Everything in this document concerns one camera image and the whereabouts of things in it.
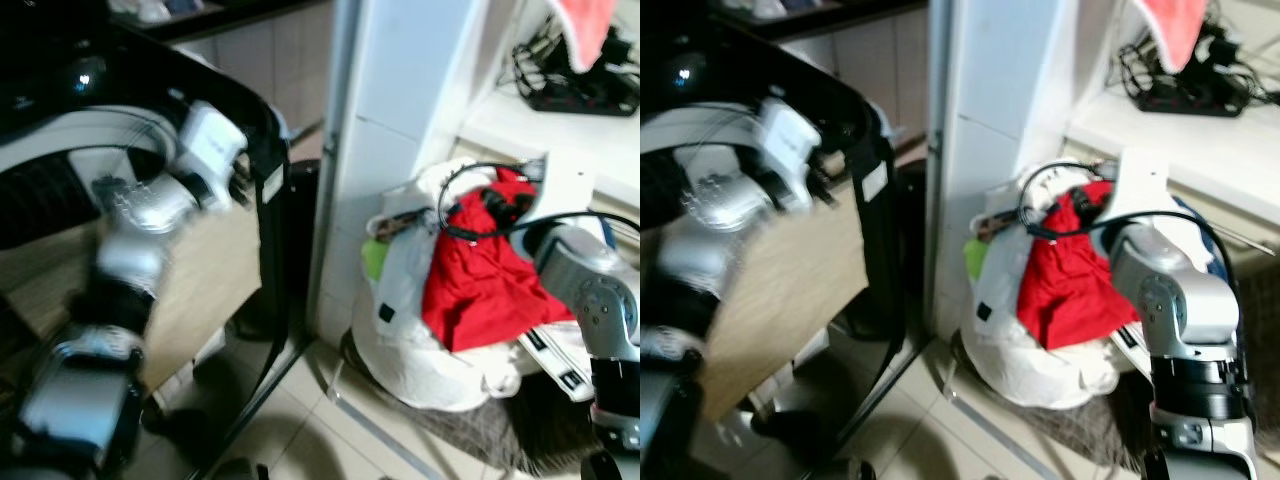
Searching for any red garment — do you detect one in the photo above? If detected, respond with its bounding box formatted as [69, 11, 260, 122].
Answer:
[1015, 180, 1144, 351]
[420, 168, 578, 353]

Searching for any black power strip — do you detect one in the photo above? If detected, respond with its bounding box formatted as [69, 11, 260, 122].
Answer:
[1118, 18, 1269, 119]
[510, 20, 641, 117]

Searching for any white shelf unit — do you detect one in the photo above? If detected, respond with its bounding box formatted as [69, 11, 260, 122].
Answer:
[925, 0, 1280, 343]
[305, 0, 641, 346]

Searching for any white laundry pile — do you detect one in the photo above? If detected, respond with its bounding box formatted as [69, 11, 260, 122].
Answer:
[958, 158, 1153, 409]
[350, 158, 601, 413]

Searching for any pink cloth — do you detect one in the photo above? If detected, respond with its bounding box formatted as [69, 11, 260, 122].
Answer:
[1133, 0, 1209, 74]
[548, 0, 619, 73]

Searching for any brown floor mat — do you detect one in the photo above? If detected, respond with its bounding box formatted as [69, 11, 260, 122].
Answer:
[945, 328, 1163, 473]
[338, 328, 603, 477]

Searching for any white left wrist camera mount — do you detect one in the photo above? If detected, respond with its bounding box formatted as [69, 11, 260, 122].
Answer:
[178, 100, 248, 187]
[762, 98, 824, 187]

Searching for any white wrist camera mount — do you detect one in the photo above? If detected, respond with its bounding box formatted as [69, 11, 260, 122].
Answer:
[515, 152, 601, 237]
[762, 98, 824, 187]
[1100, 148, 1173, 233]
[178, 100, 248, 187]

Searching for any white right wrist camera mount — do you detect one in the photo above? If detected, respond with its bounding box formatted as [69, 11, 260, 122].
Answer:
[1100, 148, 1173, 233]
[515, 152, 601, 237]

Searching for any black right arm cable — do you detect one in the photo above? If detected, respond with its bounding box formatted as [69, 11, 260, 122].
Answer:
[436, 160, 641, 243]
[1017, 158, 1243, 293]

